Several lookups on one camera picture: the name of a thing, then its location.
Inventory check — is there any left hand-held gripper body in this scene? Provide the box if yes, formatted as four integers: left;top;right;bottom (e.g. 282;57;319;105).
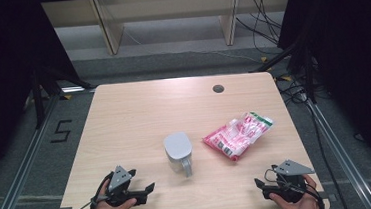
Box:
102;163;148;209

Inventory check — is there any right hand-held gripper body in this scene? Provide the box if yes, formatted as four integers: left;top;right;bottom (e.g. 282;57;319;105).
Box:
259;157;317;206

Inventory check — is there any red and white plastic bag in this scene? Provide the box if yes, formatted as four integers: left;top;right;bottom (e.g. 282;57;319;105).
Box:
200;110;278;164

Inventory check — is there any clear container with grey lid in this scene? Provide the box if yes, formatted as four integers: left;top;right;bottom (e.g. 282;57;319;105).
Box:
162;130;196;180

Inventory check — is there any black metal stand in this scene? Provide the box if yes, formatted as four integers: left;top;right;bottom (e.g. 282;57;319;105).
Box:
248;35;319;109
29;62;97;130

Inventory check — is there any black curtain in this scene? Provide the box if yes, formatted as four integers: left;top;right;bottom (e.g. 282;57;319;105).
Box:
0;0;87;187
274;0;371;191

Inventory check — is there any beige wooden shelf unit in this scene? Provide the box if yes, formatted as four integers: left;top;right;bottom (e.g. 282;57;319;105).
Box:
40;0;299;61

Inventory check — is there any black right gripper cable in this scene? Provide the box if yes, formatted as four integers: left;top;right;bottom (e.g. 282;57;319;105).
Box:
299;180;326;209

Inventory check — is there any long metal floor rail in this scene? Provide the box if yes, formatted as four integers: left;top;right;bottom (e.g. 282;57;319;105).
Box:
305;93;371;209
0;93;69;209

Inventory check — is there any grey table cable grommet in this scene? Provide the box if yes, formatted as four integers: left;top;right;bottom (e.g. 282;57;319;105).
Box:
211;83;226;95

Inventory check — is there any bundle of black floor cables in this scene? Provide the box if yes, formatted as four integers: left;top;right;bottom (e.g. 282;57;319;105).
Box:
233;0;286;58

